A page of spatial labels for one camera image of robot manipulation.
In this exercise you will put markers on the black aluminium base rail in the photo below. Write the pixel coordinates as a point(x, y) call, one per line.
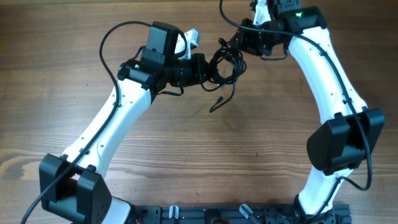
point(278, 213)

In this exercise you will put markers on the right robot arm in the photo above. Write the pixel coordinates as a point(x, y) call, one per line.
point(349, 130)

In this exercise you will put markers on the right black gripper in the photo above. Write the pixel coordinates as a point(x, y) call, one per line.
point(244, 43)

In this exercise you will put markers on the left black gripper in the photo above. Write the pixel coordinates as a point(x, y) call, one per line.
point(198, 61)

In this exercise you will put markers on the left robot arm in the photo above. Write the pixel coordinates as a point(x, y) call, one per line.
point(72, 185)

